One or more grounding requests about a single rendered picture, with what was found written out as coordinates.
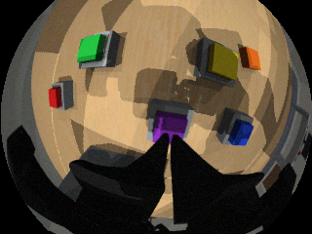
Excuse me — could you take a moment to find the red button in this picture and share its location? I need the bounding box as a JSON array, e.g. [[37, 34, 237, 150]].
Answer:
[[48, 81, 74, 110]]

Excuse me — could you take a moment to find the blue button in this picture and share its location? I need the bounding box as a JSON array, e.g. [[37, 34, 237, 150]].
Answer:
[[215, 108, 254, 145]]

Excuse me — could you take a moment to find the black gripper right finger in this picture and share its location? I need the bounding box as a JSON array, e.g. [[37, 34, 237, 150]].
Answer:
[[171, 134, 265, 225]]

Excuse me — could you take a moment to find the small orange block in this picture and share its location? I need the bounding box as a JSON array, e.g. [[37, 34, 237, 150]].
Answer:
[[239, 47, 261, 70]]

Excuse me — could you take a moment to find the green button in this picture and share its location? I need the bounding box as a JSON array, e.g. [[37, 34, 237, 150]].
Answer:
[[77, 30, 121, 69]]

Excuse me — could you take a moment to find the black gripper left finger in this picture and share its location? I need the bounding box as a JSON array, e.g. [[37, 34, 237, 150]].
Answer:
[[69, 133, 169, 222]]

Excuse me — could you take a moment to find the yellow button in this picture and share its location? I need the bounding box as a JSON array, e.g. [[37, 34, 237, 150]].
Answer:
[[194, 38, 239, 89]]

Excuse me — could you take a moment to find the purple button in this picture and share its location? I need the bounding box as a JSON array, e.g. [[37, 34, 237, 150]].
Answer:
[[147, 97, 195, 145]]

